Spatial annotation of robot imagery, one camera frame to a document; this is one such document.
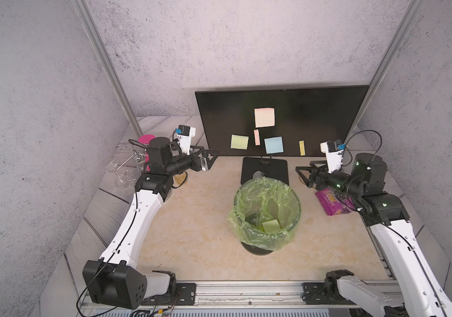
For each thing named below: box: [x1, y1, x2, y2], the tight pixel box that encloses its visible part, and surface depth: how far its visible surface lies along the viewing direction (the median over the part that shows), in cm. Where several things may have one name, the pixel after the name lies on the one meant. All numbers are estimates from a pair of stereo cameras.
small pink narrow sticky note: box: [253, 129, 261, 146], surface depth 86 cm
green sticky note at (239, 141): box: [230, 134, 250, 150], surface depth 91 cm
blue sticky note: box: [263, 136, 284, 154], surface depth 90 cm
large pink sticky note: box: [253, 107, 276, 129], surface depth 79 cm
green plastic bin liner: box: [228, 176, 302, 251], surface depth 76 cm
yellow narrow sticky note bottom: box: [298, 140, 306, 157], surface depth 91 cm
